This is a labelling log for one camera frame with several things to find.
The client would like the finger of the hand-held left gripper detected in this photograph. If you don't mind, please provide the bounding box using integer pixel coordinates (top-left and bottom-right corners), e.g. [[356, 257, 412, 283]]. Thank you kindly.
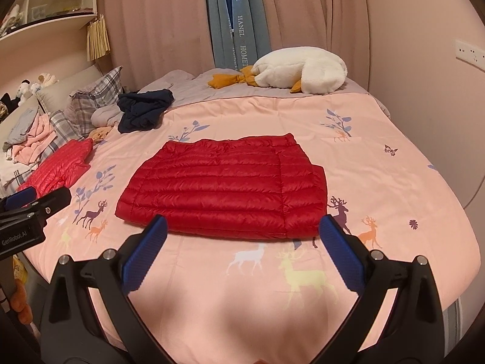
[[0, 187, 72, 229], [0, 186, 39, 213]]

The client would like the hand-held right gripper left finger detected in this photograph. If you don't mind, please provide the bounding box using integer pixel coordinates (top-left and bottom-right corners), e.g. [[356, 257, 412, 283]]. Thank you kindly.
[[38, 214, 169, 364]]

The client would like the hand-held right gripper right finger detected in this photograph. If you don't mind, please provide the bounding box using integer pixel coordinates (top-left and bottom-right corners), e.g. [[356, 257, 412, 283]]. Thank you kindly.
[[314, 214, 448, 364]]

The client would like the red down jacket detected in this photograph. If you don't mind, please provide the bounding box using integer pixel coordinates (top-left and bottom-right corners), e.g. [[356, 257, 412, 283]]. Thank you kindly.
[[115, 133, 329, 241]]

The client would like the pink clothes pile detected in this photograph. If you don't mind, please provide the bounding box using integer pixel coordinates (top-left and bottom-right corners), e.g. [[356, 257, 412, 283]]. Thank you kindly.
[[5, 116, 58, 166]]

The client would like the light red puffer jacket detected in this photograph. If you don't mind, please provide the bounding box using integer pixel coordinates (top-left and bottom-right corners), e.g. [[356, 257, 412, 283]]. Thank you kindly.
[[17, 137, 95, 206]]

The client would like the orange floor plush toy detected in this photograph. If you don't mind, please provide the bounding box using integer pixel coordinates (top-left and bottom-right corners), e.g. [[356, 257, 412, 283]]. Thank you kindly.
[[9, 256, 33, 324]]

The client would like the grey cloth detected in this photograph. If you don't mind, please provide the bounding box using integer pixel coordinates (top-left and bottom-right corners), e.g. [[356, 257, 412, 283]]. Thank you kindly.
[[3, 106, 41, 153]]

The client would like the small plaid pillow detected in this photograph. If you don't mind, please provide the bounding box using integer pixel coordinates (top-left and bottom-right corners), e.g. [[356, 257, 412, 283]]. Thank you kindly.
[[49, 110, 86, 145]]

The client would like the small orange plush toy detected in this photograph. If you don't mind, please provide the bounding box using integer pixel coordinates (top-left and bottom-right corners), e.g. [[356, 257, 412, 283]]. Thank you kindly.
[[88, 126, 114, 145]]

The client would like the pink deer printed blanket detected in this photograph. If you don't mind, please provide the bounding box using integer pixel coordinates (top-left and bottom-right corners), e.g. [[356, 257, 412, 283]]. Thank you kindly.
[[23, 93, 481, 349]]

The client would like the grey garment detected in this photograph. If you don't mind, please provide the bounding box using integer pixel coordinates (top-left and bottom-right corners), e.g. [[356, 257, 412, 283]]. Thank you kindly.
[[91, 105, 122, 128]]

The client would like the black and white plush toy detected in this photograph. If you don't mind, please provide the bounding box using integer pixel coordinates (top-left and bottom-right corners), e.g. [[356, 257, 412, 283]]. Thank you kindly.
[[15, 79, 33, 104]]

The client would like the beige headboard cushion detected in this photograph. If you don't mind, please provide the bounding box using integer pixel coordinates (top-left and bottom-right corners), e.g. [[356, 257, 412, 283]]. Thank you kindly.
[[36, 64, 104, 113]]

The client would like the large plaid pillow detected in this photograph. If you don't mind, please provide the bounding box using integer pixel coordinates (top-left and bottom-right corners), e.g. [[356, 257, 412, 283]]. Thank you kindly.
[[64, 66, 124, 126]]

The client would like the cream plush toy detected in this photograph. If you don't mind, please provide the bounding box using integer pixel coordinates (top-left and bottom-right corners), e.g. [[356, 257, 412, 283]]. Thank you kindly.
[[32, 72, 60, 92]]

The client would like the navy blue garment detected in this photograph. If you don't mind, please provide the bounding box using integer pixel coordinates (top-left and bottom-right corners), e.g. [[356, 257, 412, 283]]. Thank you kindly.
[[117, 89, 175, 134]]

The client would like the striped mattress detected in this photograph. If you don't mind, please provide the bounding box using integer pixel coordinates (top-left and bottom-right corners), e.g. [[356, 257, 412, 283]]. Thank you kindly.
[[441, 296, 465, 349]]

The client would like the hanging straw tassel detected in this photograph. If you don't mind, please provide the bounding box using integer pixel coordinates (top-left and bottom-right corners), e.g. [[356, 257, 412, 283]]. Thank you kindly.
[[86, 14, 112, 62]]

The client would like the grey bed sheet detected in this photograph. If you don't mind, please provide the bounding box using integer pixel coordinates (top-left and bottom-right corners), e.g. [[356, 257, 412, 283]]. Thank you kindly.
[[138, 69, 392, 119]]

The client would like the white goose plush toy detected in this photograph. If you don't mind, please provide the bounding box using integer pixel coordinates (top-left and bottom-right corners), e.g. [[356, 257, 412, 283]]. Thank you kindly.
[[208, 46, 348, 96]]

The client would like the pink curtain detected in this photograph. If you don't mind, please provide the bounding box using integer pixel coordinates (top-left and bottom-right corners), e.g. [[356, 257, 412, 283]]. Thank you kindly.
[[96, 0, 217, 92], [265, 0, 371, 94]]

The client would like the blue curtain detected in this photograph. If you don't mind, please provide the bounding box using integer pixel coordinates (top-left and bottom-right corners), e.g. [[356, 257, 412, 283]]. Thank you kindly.
[[204, 0, 272, 71]]

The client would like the thin dark cable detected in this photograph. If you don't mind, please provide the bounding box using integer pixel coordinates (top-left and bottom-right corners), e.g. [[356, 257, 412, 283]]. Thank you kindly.
[[460, 181, 485, 212]]

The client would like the white wall shelf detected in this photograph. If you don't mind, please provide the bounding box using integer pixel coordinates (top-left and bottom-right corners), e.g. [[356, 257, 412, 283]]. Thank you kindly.
[[0, 0, 100, 52]]

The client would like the white wall socket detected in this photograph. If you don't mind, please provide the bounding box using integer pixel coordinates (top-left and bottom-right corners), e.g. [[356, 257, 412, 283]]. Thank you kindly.
[[455, 39, 485, 66]]

